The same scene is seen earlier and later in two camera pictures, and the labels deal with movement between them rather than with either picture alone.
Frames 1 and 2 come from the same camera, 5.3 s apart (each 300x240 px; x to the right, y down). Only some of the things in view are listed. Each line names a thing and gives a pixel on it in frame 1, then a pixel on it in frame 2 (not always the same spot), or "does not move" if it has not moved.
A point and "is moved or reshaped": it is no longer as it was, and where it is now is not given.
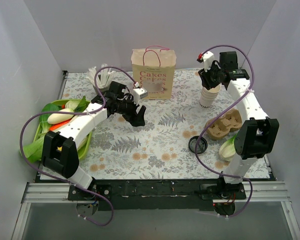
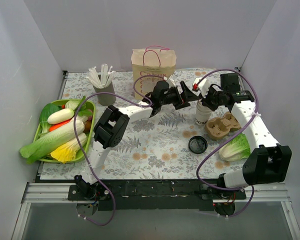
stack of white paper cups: x=208 y=97 is moved or reshaped
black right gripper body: x=207 y=79 to x=209 y=99
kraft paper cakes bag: x=153 y=69 does not move
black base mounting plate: x=156 y=195 does not move
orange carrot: x=53 y=127 does not move
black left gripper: x=134 y=113 to x=178 y=96
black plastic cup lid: x=202 y=146 does not move
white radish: x=54 y=118 does not move
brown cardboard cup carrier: x=230 y=121 does not move
